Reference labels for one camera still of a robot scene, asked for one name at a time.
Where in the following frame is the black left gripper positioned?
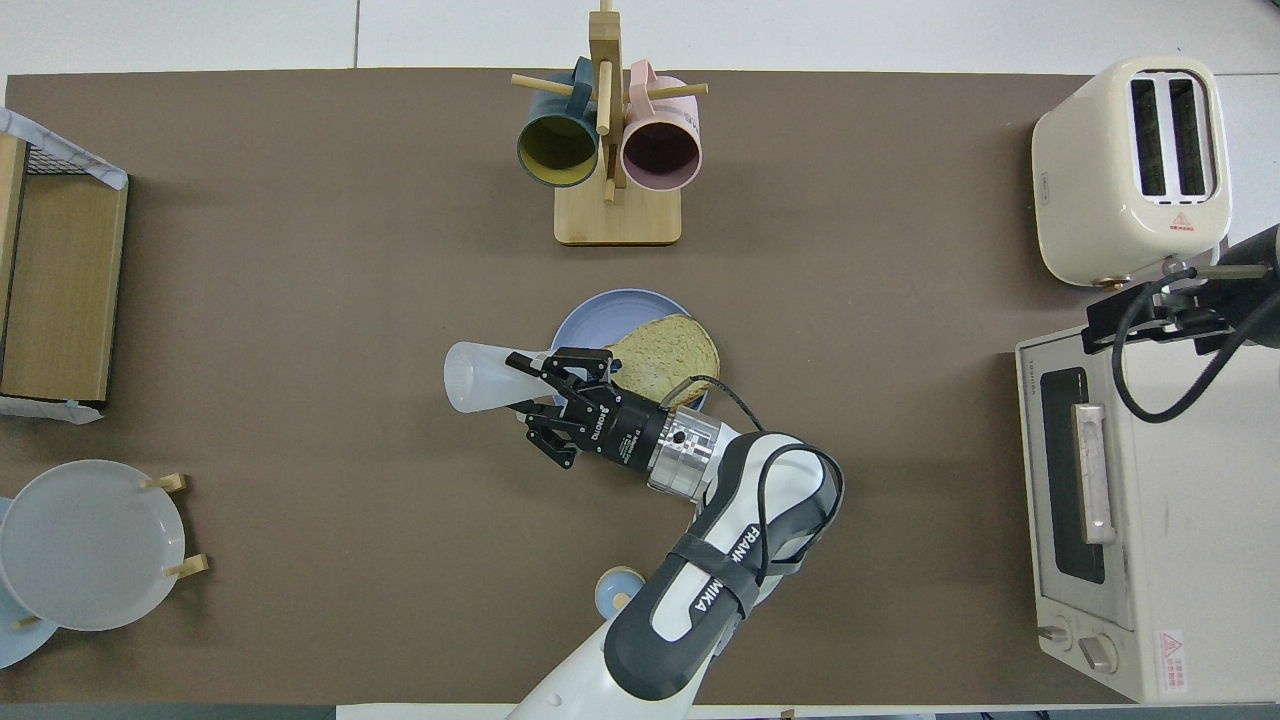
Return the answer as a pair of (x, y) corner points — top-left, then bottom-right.
(505, 346), (673, 473)

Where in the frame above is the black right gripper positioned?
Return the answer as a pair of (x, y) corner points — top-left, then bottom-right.
(1086, 225), (1280, 357)

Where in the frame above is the squeeze bottle with navy cap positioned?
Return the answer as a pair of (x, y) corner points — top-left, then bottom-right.
(444, 342), (616, 415)

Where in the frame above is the slice of bread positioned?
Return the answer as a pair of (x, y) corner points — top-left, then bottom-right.
(604, 314), (722, 411)

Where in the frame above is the wooden plate rack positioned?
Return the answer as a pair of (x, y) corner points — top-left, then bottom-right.
(15, 473), (210, 631)

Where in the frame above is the grey white plate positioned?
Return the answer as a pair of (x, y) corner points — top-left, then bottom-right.
(0, 459), (187, 632)

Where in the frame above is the light blue plate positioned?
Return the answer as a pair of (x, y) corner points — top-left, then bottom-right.
(0, 497), (61, 670)

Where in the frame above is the cream toaster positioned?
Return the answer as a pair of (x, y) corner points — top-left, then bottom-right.
(1031, 55), (1233, 291)

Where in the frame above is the wooden mug tree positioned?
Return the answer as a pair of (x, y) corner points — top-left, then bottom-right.
(511, 0), (709, 247)

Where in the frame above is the white toaster oven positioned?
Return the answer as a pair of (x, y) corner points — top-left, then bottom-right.
(1015, 315), (1280, 704)

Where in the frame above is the dark teal mug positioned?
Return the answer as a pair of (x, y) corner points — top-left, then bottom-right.
(516, 57), (601, 189)

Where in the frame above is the pink mug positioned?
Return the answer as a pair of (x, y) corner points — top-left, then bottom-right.
(621, 60), (704, 194)

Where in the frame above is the brown table mat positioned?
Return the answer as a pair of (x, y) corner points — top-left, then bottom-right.
(0, 68), (1233, 706)

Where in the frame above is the wooden box with cloth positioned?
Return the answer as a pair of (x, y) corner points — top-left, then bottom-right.
(0, 108), (129, 426)

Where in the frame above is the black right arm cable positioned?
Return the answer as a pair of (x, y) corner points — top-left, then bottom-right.
(1110, 265), (1280, 425)

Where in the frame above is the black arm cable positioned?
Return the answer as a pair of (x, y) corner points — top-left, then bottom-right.
(660, 374), (847, 589)
(1110, 265), (1280, 425)

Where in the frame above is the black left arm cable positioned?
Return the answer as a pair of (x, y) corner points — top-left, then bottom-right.
(660, 374), (847, 589)

